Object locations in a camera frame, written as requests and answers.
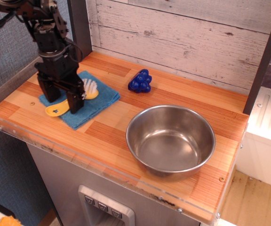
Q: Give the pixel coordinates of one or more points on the silver metal bowl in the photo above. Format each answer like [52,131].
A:
[170,141]

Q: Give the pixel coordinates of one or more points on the blue toy grape bunch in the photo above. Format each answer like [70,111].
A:
[141,82]

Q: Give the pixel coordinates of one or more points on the dark grey right post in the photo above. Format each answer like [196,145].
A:
[258,78]

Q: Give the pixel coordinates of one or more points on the silver ice dispenser panel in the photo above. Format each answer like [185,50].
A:
[105,208]

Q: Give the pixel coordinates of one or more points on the blue cloth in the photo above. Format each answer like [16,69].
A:
[106,97]

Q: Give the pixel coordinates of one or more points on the grey toy fridge cabinet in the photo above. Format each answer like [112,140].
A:
[63,178]

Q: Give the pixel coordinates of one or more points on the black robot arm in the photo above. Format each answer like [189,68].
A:
[43,22]

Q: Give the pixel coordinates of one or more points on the yellow brush with white bristles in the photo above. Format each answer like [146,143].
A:
[91,92]

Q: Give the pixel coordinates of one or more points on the orange object bottom left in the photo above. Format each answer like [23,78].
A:
[9,221]

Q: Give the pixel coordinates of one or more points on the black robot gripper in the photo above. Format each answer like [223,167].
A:
[58,71]

